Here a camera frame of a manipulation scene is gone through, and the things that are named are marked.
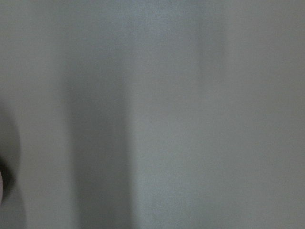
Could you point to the pink bowl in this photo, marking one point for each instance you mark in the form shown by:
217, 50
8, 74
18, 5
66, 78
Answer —
1, 188

